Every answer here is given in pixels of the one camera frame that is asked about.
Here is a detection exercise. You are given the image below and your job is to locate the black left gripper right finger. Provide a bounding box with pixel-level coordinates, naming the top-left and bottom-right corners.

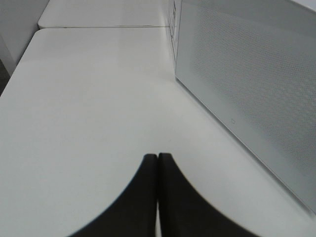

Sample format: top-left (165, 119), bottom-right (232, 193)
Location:
top-left (158, 153), bottom-right (255, 237)

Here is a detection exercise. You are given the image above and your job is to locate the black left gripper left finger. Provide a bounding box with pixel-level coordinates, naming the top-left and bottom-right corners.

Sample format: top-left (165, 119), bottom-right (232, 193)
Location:
top-left (71, 154), bottom-right (158, 237)

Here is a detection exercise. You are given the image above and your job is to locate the white microwave door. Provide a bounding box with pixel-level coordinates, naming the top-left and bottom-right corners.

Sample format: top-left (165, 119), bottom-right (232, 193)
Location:
top-left (176, 0), bottom-right (316, 211)

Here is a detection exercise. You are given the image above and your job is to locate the white microwave oven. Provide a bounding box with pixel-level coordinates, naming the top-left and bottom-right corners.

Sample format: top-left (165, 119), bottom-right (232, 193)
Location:
top-left (167, 0), bottom-right (182, 63)

